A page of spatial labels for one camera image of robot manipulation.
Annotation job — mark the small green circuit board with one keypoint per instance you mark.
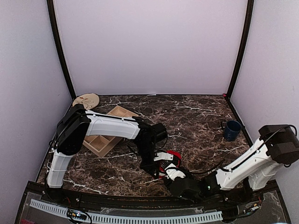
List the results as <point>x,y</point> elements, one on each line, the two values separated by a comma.
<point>76,214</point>

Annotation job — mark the right black frame post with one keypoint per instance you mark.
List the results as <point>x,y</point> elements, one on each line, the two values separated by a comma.
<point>242,47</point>

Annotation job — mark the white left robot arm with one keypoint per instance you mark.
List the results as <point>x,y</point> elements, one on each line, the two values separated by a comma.
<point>79,123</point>

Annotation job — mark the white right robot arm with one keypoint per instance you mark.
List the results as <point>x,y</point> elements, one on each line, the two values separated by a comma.
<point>277,146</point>

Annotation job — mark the black frame post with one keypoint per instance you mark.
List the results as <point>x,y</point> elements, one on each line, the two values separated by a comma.
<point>242,47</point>
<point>59,48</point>

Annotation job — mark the black front rail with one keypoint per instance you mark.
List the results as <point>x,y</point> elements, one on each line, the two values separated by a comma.
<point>87,201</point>

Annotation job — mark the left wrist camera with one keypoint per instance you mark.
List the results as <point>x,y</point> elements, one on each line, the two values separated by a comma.
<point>160,134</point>

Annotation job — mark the dark blue mug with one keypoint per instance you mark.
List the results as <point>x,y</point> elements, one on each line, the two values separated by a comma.
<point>231,129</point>

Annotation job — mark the white slotted cable duct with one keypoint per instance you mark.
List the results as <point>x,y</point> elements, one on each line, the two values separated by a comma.
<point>122,216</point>

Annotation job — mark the red patterned sock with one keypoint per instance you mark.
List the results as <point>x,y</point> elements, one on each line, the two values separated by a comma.
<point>168,163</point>

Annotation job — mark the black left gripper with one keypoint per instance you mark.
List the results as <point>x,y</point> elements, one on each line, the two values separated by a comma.
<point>148,167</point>

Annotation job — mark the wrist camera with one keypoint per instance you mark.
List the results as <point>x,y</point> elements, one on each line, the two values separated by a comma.
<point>160,134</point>
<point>173,172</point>

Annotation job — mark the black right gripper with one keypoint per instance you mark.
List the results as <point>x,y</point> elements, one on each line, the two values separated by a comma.
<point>170,183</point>

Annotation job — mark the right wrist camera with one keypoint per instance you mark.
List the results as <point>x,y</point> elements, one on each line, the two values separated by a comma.
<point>173,172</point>

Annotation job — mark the wooden compartment tray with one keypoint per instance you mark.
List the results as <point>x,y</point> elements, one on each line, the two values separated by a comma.
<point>101,145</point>

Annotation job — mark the left black frame post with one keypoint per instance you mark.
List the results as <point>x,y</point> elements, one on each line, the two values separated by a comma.
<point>59,48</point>

